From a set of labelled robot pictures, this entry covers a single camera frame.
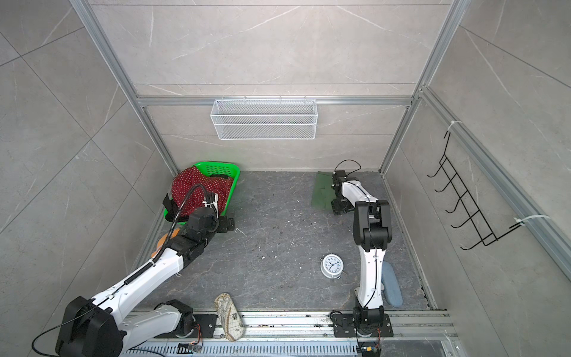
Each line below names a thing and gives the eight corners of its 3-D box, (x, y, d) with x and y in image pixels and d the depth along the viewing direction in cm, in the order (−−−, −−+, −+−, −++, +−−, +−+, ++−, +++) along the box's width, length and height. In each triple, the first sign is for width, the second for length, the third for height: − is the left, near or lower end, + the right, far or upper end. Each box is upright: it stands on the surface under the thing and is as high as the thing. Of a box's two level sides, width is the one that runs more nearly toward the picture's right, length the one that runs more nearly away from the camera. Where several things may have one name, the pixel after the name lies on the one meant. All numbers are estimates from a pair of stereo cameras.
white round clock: (321, 279, 86) (322, 275, 82) (319, 258, 91) (320, 253, 88) (343, 279, 86) (345, 275, 82) (340, 258, 91) (342, 253, 88)
